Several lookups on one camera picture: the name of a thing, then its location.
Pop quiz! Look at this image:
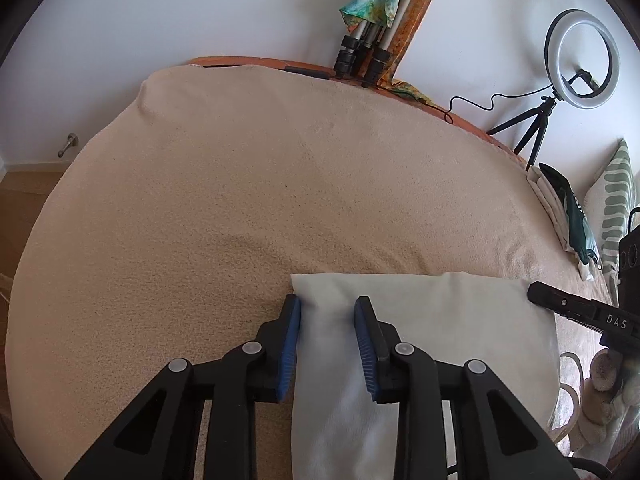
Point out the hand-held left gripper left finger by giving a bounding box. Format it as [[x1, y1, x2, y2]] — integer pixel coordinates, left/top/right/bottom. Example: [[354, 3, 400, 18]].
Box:
[[64, 294, 302, 480]]

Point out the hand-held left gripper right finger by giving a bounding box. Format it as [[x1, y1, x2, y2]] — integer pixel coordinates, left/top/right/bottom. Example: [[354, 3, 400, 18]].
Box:
[[353, 296, 593, 480]]

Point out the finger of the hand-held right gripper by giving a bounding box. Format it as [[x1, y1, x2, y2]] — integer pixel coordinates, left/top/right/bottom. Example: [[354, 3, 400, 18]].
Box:
[[527, 281, 603, 330]]

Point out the white camisole top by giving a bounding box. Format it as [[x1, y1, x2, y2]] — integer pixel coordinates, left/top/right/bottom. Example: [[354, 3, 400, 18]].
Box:
[[289, 271, 560, 480]]

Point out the stack of folded clothes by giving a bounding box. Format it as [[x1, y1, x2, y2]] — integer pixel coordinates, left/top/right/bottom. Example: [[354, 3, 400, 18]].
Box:
[[539, 162, 600, 267]]

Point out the white folded garment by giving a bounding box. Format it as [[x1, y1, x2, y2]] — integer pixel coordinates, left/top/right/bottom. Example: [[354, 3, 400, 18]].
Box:
[[575, 255, 602, 282]]

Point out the green patterned pillow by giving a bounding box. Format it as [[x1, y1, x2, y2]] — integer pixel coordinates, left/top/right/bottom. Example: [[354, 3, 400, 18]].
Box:
[[582, 139, 640, 275]]

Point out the cream folded garment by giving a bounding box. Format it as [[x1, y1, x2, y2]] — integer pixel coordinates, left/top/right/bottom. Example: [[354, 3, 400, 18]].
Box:
[[527, 165, 571, 252]]

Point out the pale patterned rug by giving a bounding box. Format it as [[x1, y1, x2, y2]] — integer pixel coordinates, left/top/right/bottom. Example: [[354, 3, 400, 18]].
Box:
[[547, 280, 640, 466]]

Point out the beige blanket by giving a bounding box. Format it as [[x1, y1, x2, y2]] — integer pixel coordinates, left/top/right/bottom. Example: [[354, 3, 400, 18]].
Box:
[[5, 62, 613, 480]]

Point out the silver folded tripod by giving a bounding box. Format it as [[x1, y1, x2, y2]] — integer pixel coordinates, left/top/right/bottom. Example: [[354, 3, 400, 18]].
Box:
[[334, 0, 426, 87]]

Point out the metal door stopper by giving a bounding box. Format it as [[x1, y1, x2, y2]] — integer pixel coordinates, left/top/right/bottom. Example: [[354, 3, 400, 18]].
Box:
[[57, 132, 81, 158]]

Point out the orange patterned scarf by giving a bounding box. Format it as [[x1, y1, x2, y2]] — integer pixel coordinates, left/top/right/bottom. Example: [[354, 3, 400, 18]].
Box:
[[377, 0, 446, 108]]

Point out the black ring light tripod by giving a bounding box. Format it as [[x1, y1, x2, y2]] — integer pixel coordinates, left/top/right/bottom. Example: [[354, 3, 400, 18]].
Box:
[[486, 95, 558, 168]]

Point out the black ring light cable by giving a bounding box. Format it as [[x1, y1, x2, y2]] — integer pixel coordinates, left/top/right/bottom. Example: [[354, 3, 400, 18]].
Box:
[[380, 85, 556, 125]]

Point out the white ring light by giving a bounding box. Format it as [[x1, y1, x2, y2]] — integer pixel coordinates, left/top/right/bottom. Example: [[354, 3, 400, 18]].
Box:
[[544, 8, 621, 111]]

